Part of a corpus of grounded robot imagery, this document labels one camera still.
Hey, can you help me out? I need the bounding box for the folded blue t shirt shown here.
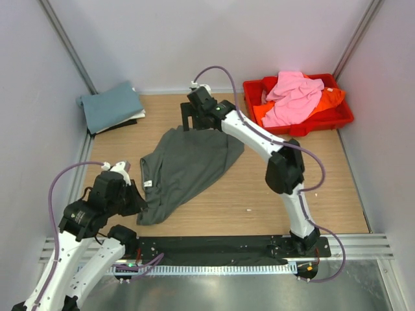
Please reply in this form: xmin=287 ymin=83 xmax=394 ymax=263
xmin=76 ymin=81 xmax=146 ymax=135

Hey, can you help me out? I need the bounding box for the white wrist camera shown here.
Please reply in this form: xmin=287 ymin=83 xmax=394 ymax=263
xmin=189 ymin=81 xmax=211 ymax=94
xmin=101 ymin=161 xmax=132 ymax=185

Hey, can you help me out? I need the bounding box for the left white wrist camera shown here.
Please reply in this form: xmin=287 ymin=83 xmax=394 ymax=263
xmin=101 ymin=161 xmax=132 ymax=185

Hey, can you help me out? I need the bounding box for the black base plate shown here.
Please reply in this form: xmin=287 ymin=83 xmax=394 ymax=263
xmin=123 ymin=235 xmax=337 ymax=282

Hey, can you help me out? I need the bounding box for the slotted cable duct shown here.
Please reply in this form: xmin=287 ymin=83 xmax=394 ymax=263
xmin=77 ymin=264 xmax=298 ymax=276

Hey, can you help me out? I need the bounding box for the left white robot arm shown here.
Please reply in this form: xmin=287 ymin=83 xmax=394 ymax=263
xmin=13 ymin=168 xmax=145 ymax=310

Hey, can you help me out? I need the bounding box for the grey t shirt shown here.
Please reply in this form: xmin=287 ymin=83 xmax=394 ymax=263
xmin=137 ymin=126 xmax=244 ymax=226

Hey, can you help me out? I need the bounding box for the pink t shirt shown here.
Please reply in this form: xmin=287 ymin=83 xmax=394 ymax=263
xmin=261 ymin=71 xmax=324 ymax=128

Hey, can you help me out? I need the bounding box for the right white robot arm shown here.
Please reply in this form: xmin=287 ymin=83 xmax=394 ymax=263
xmin=181 ymin=85 xmax=320 ymax=257

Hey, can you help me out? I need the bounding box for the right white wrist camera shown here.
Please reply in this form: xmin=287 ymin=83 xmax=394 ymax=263
xmin=189 ymin=81 xmax=211 ymax=94

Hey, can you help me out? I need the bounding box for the aluminium front rail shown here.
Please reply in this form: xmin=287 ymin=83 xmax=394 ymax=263
xmin=38 ymin=233 xmax=394 ymax=264

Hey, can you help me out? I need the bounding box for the folded black t shirt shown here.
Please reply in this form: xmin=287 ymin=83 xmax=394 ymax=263
xmin=102 ymin=119 xmax=137 ymax=132

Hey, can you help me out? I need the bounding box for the orange t shirt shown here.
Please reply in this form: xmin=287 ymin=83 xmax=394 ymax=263
xmin=246 ymin=73 xmax=346 ymax=126

